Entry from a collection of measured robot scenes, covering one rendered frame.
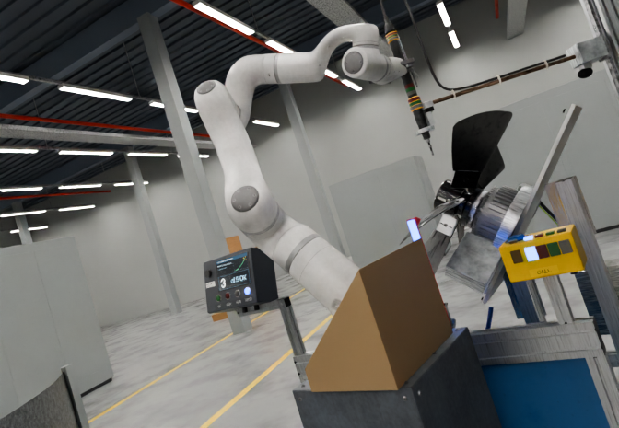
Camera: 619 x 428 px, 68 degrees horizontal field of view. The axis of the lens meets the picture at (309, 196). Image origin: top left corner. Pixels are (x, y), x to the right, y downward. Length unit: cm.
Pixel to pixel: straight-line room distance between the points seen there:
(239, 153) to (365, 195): 782
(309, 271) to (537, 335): 58
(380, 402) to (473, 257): 74
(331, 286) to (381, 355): 22
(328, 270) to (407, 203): 783
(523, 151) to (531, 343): 592
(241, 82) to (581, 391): 121
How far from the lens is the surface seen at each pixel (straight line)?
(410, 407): 92
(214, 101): 132
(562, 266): 117
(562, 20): 1430
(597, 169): 718
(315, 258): 105
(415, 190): 879
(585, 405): 134
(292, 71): 140
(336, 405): 102
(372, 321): 87
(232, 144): 127
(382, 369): 90
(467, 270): 154
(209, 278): 174
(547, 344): 127
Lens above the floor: 125
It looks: 4 degrees up
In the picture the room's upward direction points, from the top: 18 degrees counter-clockwise
